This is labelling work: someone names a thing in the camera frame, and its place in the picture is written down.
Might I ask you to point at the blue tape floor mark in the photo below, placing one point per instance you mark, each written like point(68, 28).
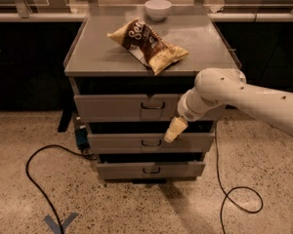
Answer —
point(59, 227)

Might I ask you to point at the grey top drawer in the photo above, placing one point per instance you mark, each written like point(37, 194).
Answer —
point(127, 108)

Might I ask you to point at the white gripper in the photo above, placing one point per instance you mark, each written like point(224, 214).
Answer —
point(186, 111)

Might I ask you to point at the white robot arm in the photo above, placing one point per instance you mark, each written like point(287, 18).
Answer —
point(214, 87)

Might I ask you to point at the grey middle drawer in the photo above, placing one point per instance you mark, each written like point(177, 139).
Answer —
point(149, 143)

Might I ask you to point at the brown yellow chip bag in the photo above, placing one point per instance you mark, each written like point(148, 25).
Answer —
point(144, 43)

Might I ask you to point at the blue power box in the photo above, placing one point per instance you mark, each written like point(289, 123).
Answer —
point(81, 137)

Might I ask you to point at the grey bottom drawer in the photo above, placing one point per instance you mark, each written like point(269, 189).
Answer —
point(150, 170)

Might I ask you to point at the white bowl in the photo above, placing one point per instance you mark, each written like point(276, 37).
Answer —
point(158, 9)

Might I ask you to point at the grey drawer cabinet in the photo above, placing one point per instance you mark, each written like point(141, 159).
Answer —
point(96, 65)

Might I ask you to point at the grey drawer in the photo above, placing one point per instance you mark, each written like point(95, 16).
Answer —
point(150, 170)
point(127, 108)
point(149, 143)

